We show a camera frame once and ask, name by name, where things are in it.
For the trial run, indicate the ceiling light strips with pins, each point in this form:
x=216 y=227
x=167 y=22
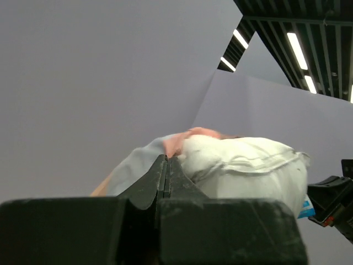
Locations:
x=240 y=42

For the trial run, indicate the white pillow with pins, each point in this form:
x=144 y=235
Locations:
x=246 y=167

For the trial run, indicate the multicolour patchwork pillowcase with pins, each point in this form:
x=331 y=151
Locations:
x=139 y=161

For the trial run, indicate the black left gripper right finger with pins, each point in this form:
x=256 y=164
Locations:
x=177 y=184

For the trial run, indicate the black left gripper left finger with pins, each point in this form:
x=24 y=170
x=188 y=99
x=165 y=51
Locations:
x=143 y=193

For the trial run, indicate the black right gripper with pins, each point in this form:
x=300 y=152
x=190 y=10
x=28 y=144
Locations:
x=332 y=201

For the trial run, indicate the blue white pillow label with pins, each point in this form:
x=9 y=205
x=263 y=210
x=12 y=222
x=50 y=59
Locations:
x=307 y=209

